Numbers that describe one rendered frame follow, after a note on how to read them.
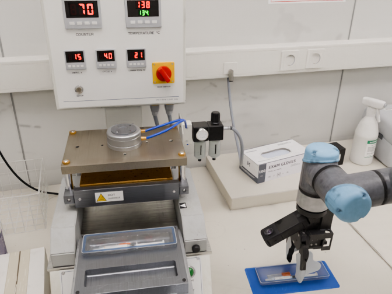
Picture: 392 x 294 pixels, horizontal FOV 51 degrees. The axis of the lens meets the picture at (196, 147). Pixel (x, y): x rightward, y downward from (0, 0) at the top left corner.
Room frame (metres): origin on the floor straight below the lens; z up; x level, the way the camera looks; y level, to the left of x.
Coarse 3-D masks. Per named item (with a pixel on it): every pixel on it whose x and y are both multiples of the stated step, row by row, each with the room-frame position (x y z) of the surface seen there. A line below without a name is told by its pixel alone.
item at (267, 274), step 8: (288, 264) 0.82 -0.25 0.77; (264, 272) 0.79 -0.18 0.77; (272, 272) 0.79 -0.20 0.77; (280, 272) 0.79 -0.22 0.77; (288, 272) 0.79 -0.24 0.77; (312, 272) 0.79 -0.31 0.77; (320, 272) 0.79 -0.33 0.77; (264, 280) 0.76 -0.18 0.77; (272, 280) 0.76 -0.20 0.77; (280, 280) 0.76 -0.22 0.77
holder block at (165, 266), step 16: (80, 240) 0.64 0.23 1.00; (80, 256) 0.60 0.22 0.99; (96, 256) 0.60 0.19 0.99; (112, 256) 0.60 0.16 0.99; (128, 256) 0.60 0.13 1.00; (144, 256) 0.60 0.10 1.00; (160, 256) 0.60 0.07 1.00; (176, 256) 0.60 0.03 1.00; (80, 272) 0.55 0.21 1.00; (96, 272) 0.56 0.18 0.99; (112, 272) 0.57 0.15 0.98; (128, 272) 0.57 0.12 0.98; (144, 272) 0.57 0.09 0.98; (160, 272) 0.57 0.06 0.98; (176, 272) 0.57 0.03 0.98; (80, 288) 0.52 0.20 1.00; (96, 288) 0.52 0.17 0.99; (112, 288) 0.52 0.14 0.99; (128, 288) 0.52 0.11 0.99; (144, 288) 0.52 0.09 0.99; (160, 288) 0.52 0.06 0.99; (176, 288) 0.53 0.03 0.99
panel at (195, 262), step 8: (192, 256) 0.68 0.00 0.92; (200, 256) 0.68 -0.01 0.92; (192, 264) 0.67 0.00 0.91; (200, 264) 0.67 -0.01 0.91; (64, 272) 0.63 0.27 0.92; (72, 272) 0.63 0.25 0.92; (200, 272) 0.67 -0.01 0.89; (64, 280) 0.62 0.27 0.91; (192, 280) 0.66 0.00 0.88; (200, 280) 0.66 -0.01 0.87; (64, 288) 0.62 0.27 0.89; (200, 288) 0.65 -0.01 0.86
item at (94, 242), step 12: (156, 228) 0.67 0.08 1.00; (168, 228) 0.67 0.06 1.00; (84, 240) 0.63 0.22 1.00; (96, 240) 0.63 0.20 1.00; (108, 240) 0.63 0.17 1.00; (120, 240) 0.63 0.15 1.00; (132, 240) 0.63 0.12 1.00; (144, 240) 0.63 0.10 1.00; (156, 240) 0.63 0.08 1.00; (168, 240) 0.64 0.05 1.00; (84, 252) 0.60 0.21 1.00
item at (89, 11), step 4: (68, 4) 0.95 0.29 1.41; (72, 4) 0.96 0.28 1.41; (76, 4) 0.96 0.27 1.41; (80, 4) 0.96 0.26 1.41; (84, 4) 0.96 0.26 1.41; (88, 4) 0.96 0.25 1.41; (92, 4) 0.96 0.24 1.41; (72, 8) 0.96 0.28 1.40; (76, 8) 0.96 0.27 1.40; (80, 8) 0.96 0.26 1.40; (84, 8) 0.96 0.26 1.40; (88, 8) 0.96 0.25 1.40; (92, 8) 0.96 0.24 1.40; (72, 12) 0.96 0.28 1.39; (76, 12) 0.96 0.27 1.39; (80, 12) 0.96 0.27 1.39; (84, 12) 0.96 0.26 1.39; (88, 12) 0.96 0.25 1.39; (92, 12) 0.96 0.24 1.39
